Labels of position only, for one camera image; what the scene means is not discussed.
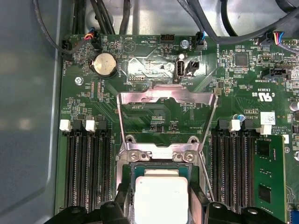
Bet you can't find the CPU socket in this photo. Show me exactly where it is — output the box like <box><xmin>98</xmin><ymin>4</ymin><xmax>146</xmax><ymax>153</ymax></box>
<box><xmin>115</xmin><ymin>134</ymin><xmax>212</xmax><ymax>224</ymax></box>

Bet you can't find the silver topped CPU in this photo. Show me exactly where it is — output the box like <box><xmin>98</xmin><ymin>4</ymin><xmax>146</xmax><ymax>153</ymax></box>
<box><xmin>132</xmin><ymin>164</ymin><xmax>193</xmax><ymax>224</ymax></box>

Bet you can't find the green RAM stick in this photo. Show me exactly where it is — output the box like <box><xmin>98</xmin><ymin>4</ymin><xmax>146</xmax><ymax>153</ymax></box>
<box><xmin>254</xmin><ymin>134</ymin><xmax>289</xmax><ymax>224</ymax></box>

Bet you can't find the white barcode sticker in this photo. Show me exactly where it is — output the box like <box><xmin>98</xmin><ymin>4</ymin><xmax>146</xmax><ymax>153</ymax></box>
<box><xmin>260</xmin><ymin>111</ymin><xmax>277</xmax><ymax>126</ymax></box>

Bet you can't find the black pin header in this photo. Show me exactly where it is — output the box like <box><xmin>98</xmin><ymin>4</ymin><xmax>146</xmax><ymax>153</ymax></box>
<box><xmin>160</xmin><ymin>34</ymin><xmax>176</xmax><ymax>44</ymax></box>

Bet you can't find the round coin battery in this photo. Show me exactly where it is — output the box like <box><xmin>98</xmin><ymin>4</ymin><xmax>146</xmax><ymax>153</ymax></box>
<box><xmin>90</xmin><ymin>52</ymin><xmax>118</xmax><ymax>77</ymax></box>

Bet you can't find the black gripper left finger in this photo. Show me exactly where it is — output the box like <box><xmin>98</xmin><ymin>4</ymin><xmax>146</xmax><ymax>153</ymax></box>
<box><xmin>48</xmin><ymin>183</ymin><xmax>135</xmax><ymax>224</ymax></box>

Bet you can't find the black PC case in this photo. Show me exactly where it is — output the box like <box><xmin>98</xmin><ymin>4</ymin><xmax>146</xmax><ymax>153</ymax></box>
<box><xmin>0</xmin><ymin>0</ymin><xmax>299</xmax><ymax>224</ymax></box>

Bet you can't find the connector with coloured wires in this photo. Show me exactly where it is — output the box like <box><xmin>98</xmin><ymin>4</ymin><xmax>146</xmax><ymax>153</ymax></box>
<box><xmin>195</xmin><ymin>30</ymin><xmax>207</xmax><ymax>52</ymax></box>
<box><xmin>263</xmin><ymin>31</ymin><xmax>285</xmax><ymax>47</ymax></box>
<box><xmin>87</xmin><ymin>27</ymin><xmax>103</xmax><ymax>49</ymax></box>

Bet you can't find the black RAM slot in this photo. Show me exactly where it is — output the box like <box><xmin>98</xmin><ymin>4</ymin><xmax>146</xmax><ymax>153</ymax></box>
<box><xmin>59</xmin><ymin>119</ymin><xmax>77</xmax><ymax>210</ymax></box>
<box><xmin>95</xmin><ymin>116</ymin><xmax>114</xmax><ymax>206</ymax></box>
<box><xmin>225</xmin><ymin>120</ymin><xmax>242</xmax><ymax>210</ymax></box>
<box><xmin>239</xmin><ymin>120</ymin><xmax>255</xmax><ymax>210</ymax></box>
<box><xmin>211</xmin><ymin>120</ymin><xmax>228</xmax><ymax>203</ymax></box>
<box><xmin>85</xmin><ymin>120</ymin><xmax>101</xmax><ymax>212</ymax></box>
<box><xmin>73</xmin><ymin>120</ymin><xmax>89</xmax><ymax>210</ymax></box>

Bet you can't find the black sleeved cable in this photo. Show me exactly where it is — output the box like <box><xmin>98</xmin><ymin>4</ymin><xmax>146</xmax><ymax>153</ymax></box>
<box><xmin>119</xmin><ymin>0</ymin><xmax>131</xmax><ymax>35</ymax></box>
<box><xmin>72</xmin><ymin>0</ymin><xmax>86</xmax><ymax>35</ymax></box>
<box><xmin>90</xmin><ymin>0</ymin><xmax>116</xmax><ymax>35</ymax></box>

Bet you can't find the metal locking lever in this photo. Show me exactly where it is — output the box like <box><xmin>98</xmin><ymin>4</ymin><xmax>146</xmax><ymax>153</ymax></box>
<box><xmin>200</xmin><ymin>161</ymin><xmax>215</xmax><ymax>203</ymax></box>

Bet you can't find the black board connector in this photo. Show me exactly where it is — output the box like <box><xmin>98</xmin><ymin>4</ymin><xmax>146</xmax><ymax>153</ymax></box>
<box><xmin>261</xmin><ymin>67</ymin><xmax>292</xmax><ymax>81</ymax></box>

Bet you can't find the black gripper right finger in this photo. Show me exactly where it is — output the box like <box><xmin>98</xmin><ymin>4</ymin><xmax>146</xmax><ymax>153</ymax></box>
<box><xmin>189</xmin><ymin>186</ymin><xmax>288</xmax><ymax>224</ymax></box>

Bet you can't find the internal USB port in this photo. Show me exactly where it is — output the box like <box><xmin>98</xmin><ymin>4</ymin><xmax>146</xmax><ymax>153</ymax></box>
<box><xmin>174</xmin><ymin>59</ymin><xmax>186</xmax><ymax>84</ymax></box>

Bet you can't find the square black chip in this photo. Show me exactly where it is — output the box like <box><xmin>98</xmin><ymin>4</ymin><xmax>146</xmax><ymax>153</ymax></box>
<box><xmin>235</xmin><ymin>53</ymin><xmax>249</xmax><ymax>67</ymax></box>

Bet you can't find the thick grey cable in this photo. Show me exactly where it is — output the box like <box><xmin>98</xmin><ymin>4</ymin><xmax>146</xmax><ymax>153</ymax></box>
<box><xmin>176</xmin><ymin>0</ymin><xmax>299</xmax><ymax>46</ymax></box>

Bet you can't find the green motherboard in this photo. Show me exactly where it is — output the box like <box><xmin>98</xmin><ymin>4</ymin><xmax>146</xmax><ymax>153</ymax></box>
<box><xmin>55</xmin><ymin>34</ymin><xmax>299</xmax><ymax>224</ymax></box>

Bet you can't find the thin black fan cable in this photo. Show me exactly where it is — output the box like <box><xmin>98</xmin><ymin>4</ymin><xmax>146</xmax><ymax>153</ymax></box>
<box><xmin>32</xmin><ymin>0</ymin><xmax>73</xmax><ymax>56</ymax></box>

